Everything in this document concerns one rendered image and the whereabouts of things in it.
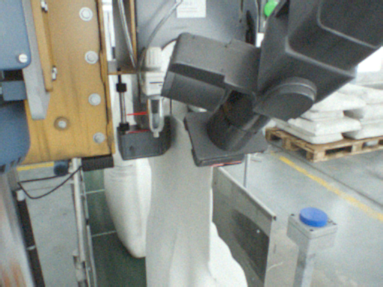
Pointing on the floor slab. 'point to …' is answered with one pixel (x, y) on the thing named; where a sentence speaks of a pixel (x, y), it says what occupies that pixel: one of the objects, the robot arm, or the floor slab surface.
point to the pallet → (314, 153)
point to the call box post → (304, 269)
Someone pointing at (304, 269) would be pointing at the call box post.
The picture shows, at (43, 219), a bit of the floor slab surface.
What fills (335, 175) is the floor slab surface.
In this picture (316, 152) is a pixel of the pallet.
